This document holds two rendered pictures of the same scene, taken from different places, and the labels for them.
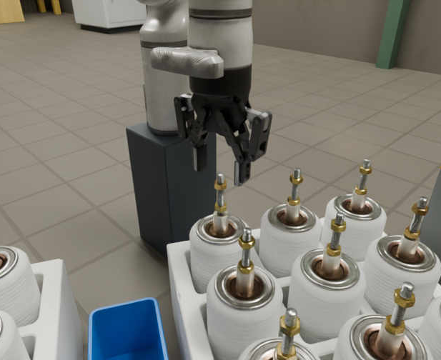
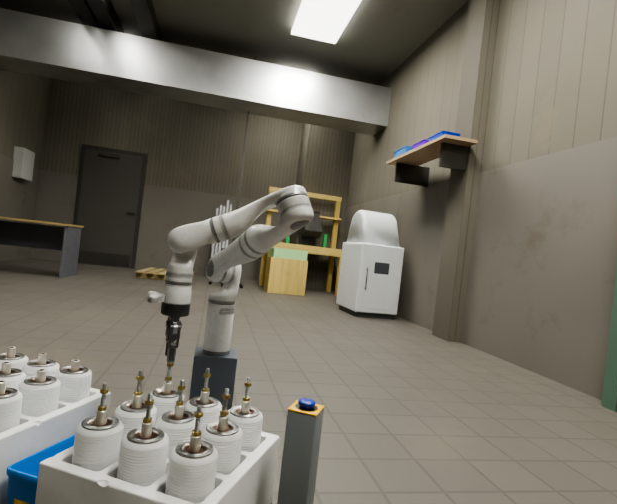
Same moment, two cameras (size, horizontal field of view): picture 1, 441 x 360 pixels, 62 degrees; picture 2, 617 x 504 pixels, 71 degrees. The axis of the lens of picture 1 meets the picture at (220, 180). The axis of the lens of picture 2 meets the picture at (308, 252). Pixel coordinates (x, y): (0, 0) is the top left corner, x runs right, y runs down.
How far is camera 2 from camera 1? 0.98 m
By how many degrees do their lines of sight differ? 43
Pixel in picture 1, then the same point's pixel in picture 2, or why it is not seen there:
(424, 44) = not seen: outside the picture
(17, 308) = (70, 393)
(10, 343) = (49, 388)
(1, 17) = (287, 289)
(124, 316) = not seen: hidden behind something
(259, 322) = (123, 417)
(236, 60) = (171, 300)
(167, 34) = (216, 296)
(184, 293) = not seen: hidden behind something
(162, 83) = (209, 321)
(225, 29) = (168, 287)
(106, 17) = (356, 302)
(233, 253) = (157, 402)
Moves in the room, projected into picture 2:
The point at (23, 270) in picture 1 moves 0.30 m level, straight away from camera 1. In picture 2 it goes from (82, 377) to (121, 352)
